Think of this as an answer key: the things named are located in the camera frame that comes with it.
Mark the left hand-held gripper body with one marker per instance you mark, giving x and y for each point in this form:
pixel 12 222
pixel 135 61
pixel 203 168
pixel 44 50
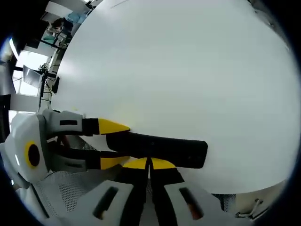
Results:
pixel 18 131

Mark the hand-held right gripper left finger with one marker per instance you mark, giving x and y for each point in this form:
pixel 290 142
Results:
pixel 131 188

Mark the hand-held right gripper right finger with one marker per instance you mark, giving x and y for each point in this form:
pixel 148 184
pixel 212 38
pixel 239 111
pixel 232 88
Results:
pixel 169 188

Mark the black remote control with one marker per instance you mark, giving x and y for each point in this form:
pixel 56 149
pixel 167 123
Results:
pixel 164 148

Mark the grey mesh office chair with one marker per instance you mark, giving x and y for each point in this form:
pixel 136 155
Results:
pixel 70 186

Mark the desktop computer monitor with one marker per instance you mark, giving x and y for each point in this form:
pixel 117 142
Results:
pixel 31 76

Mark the white metal frame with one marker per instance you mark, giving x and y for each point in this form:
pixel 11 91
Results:
pixel 251 209

